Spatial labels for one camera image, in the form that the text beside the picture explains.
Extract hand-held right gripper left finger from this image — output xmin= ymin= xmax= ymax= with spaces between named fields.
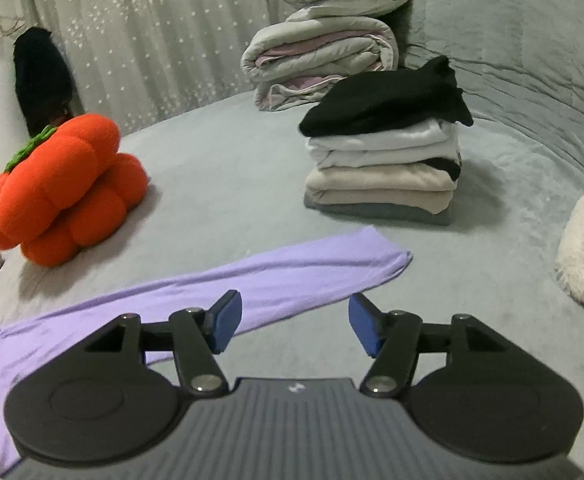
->
xmin=83 ymin=290 xmax=243 ymax=398

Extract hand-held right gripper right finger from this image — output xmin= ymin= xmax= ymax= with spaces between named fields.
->
xmin=349 ymin=294 xmax=517 ymax=398

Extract purple pants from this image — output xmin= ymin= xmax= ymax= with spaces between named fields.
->
xmin=0 ymin=225 xmax=413 ymax=478

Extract folded grey garment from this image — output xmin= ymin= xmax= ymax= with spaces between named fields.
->
xmin=303 ymin=195 xmax=452 ymax=226

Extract folded white garment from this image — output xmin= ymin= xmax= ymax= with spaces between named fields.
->
xmin=307 ymin=120 xmax=460 ymax=171

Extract orange pumpkin plush cushion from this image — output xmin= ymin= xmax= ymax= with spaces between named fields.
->
xmin=0 ymin=114 xmax=149 ymax=267

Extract folded black garment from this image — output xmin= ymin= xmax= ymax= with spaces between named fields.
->
xmin=299 ymin=55 xmax=474 ymax=138

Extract folded grey pink quilt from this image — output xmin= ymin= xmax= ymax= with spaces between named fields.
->
xmin=240 ymin=15 xmax=400 ymax=112

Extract star print curtain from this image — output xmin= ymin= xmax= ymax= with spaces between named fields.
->
xmin=22 ymin=0 xmax=293 ymax=136

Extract hanging black garment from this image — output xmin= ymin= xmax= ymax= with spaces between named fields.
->
xmin=13 ymin=27 xmax=75 ymax=133

